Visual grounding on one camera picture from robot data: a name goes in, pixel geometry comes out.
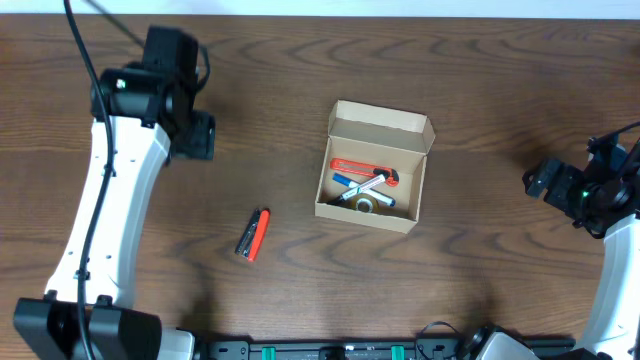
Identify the red black stapler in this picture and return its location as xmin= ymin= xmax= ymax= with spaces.
xmin=235 ymin=208 xmax=271 ymax=262

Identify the red utility knife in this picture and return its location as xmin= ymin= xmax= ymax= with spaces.
xmin=330 ymin=158 xmax=400 ymax=187

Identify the blue cap whiteboard marker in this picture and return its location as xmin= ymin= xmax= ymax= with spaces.
xmin=332 ymin=173 xmax=396 ymax=207

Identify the brown cardboard box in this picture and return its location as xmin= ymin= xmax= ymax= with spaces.
xmin=315 ymin=100 xmax=436 ymax=233

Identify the yellow tape roll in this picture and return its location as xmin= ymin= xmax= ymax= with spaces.
xmin=350 ymin=193 xmax=379 ymax=213

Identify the black cap whiteboard marker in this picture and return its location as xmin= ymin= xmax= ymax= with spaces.
xmin=328 ymin=174 xmax=386 ymax=205

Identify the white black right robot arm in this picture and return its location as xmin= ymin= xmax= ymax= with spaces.
xmin=458 ymin=135 xmax=639 ymax=360

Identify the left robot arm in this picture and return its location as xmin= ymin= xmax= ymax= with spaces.
xmin=13 ymin=60 xmax=215 ymax=359

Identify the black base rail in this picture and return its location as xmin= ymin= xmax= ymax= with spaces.
xmin=193 ymin=321 xmax=591 ymax=360

